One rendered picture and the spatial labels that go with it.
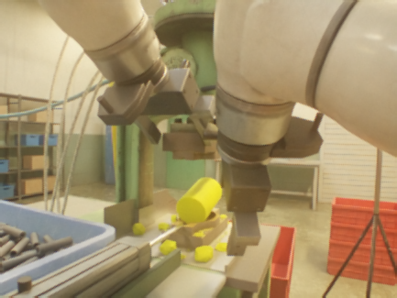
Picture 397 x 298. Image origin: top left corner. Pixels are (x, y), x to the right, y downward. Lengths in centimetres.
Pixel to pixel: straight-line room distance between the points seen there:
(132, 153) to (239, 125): 40
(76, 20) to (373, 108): 28
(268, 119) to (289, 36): 10
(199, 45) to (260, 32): 37
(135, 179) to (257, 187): 38
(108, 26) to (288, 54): 19
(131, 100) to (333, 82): 23
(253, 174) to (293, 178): 568
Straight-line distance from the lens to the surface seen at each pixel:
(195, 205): 57
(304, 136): 35
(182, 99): 38
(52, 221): 65
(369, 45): 20
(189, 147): 52
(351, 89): 20
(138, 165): 64
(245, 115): 28
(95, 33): 33
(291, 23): 22
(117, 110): 35
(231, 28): 25
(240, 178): 32
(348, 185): 601
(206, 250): 51
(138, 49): 35
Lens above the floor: 121
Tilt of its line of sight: 2 degrees down
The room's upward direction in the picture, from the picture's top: 1 degrees clockwise
